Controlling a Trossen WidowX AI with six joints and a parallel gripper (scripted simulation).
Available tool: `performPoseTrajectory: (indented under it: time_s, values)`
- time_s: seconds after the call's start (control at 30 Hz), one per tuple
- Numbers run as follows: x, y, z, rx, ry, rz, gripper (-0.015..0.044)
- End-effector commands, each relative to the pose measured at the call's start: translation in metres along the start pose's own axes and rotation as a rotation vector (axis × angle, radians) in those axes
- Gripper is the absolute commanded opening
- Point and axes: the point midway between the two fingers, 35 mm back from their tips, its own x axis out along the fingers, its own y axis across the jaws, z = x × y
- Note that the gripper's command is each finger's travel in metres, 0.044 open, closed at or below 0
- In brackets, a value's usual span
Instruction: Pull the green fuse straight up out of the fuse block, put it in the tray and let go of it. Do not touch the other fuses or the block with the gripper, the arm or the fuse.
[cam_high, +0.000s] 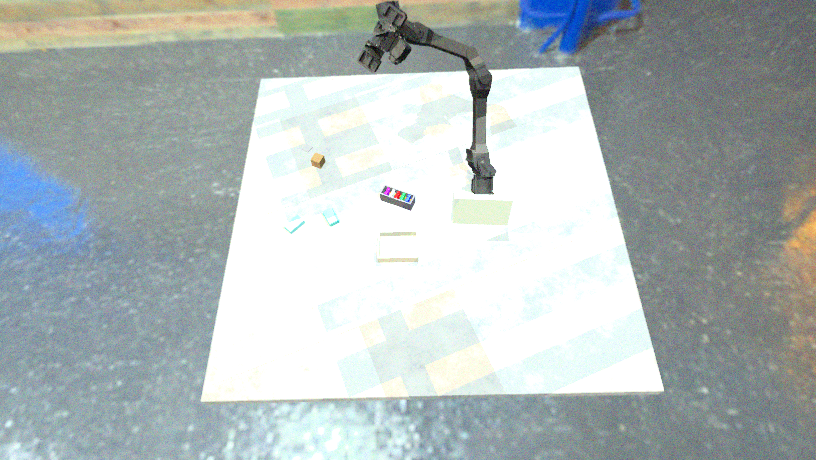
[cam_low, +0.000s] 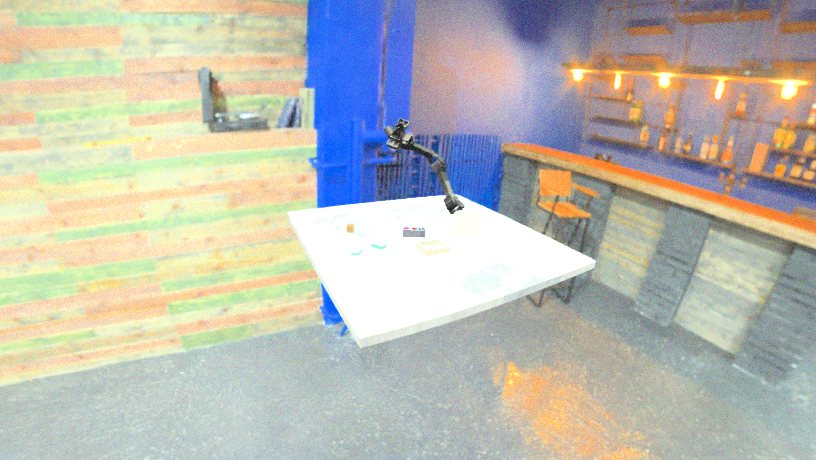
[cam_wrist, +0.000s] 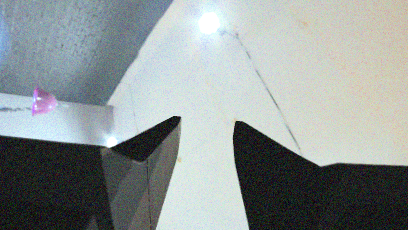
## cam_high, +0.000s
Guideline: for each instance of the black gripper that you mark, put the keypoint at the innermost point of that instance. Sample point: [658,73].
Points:
[384,36]

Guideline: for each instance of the small tan cube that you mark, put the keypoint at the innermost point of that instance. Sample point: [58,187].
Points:
[318,160]

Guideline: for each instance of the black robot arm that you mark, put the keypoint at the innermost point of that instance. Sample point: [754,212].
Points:
[480,80]

